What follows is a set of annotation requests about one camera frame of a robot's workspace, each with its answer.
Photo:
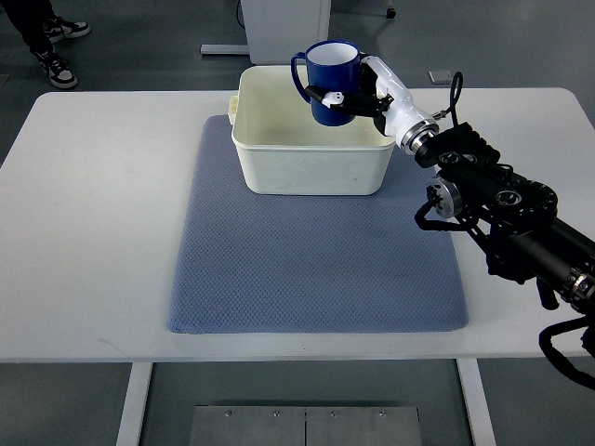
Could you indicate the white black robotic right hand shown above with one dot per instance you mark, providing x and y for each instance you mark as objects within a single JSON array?
[{"x": 383, "y": 98}]

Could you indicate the blue mug white inside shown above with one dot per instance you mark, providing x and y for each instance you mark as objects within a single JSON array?
[{"x": 333, "y": 65}]

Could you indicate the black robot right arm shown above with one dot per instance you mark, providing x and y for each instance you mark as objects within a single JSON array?
[{"x": 514, "y": 221}]

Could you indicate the cream plastic box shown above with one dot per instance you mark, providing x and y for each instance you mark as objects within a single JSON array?
[{"x": 283, "y": 150}]

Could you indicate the grey floor socket cover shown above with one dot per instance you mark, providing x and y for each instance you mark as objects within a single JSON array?
[{"x": 440, "y": 77}]

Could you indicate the chair caster wheel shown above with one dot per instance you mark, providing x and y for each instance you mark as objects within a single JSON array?
[{"x": 390, "y": 10}]

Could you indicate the blue-grey textured mat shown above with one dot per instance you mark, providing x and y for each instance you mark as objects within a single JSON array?
[{"x": 251, "y": 263}]

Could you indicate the black white sneaker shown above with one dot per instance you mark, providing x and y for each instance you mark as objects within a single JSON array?
[
  {"x": 57, "y": 70},
  {"x": 70, "y": 28}
]

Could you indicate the person leg dark trousers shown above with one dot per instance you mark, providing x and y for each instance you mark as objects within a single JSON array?
[{"x": 32, "y": 19}]

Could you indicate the grey metal floor plate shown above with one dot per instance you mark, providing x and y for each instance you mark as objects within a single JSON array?
[{"x": 295, "y": 425}]

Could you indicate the white cabinet pedestal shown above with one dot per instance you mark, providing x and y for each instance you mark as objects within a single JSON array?
[{"x": 276, "y": 30}]

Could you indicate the white table frame legs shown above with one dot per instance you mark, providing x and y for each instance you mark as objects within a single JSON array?
[{"x": 139, "y": 381}]

